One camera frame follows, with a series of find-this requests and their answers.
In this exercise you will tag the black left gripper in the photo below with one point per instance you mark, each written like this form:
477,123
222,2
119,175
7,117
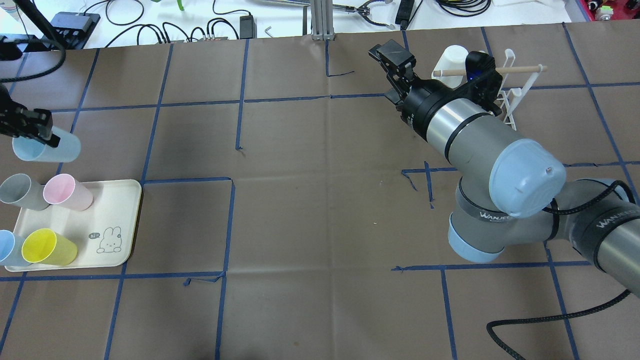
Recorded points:
20,123

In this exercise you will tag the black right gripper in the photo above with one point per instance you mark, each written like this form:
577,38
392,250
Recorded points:
419,103

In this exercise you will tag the light blue plastic cup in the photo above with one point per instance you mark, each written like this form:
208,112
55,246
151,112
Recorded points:
30,150

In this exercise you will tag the white plastic cup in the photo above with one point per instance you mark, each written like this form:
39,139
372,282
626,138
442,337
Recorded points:
452,58

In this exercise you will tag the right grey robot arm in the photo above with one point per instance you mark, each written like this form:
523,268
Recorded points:
511,190

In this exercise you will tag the pink plastic cup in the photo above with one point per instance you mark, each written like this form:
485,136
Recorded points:
63,190

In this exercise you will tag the grey plastic cup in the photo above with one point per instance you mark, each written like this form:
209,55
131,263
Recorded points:
20,190

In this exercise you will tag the yellow plastic cup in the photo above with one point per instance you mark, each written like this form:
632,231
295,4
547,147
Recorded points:
45,246

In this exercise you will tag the light blue cup at edge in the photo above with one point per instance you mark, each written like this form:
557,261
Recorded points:
11,249

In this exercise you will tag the metal tongs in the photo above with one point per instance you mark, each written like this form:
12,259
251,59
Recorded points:
364,10

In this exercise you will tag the cream rectangular tray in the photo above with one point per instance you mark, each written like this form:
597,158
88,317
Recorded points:
104,233

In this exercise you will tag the black power adapter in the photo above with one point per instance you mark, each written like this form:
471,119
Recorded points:
247,27

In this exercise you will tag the aluminium frame post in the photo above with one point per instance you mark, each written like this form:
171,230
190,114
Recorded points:
322,26

